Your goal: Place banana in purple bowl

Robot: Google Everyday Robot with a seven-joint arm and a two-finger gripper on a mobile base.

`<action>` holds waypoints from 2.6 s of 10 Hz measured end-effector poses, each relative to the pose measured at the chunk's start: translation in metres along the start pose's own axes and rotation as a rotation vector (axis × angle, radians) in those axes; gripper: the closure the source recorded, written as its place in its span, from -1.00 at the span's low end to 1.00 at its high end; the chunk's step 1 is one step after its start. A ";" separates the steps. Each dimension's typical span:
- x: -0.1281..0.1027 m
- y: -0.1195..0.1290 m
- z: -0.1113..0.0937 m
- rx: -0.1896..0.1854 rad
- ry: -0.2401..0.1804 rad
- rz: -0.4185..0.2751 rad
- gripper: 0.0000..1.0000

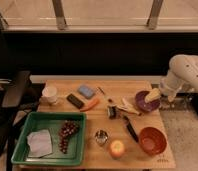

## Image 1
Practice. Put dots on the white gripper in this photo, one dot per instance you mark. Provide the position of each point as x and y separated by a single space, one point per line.
170 88

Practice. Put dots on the yellow banana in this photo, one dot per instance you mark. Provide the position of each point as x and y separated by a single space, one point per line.
127 106

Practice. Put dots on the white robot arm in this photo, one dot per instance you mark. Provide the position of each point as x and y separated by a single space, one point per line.
182 68

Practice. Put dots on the purple bowl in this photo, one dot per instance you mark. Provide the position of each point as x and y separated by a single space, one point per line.
143 105

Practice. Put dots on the orange red bowl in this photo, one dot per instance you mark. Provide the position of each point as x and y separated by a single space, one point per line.
152 141

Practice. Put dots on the yellow corn cob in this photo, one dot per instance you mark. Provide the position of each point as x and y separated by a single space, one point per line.
154 94

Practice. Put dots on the black silver cylinder can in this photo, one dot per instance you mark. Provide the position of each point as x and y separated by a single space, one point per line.
111 110

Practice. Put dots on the thin dark pen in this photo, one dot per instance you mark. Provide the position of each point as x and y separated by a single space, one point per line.
107 97

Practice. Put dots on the orange carrot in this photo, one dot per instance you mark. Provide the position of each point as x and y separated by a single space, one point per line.
92 103

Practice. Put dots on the yellow red apple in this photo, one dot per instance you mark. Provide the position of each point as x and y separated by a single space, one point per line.
116 149

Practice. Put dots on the blue sponge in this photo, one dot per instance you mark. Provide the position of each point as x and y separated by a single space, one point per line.
87 92

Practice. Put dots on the small metal cup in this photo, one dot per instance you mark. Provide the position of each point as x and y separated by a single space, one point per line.
101 137

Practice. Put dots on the black rectangular block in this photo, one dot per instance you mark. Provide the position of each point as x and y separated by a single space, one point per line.
75 101

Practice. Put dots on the purple grape bunch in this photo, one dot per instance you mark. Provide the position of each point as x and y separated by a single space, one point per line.
68 129

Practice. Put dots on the white paper cup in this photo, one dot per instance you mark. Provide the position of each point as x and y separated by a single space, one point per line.
49 94

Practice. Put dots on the white folded cloth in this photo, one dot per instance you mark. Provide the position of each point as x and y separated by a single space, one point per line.
39 143

